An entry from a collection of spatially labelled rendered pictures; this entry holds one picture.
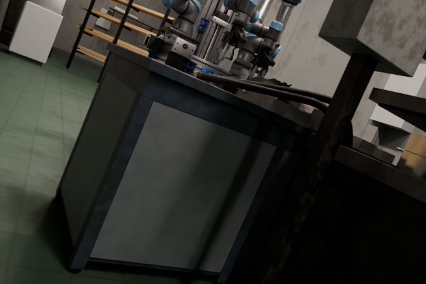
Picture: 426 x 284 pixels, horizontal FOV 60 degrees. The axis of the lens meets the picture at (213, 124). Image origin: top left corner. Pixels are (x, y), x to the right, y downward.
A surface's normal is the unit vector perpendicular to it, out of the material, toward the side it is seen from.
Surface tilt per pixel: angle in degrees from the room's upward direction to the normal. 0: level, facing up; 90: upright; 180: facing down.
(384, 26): 90
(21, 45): 90
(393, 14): 90
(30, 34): 90
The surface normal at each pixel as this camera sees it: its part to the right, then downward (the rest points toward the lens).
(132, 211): 0.44, 0.26
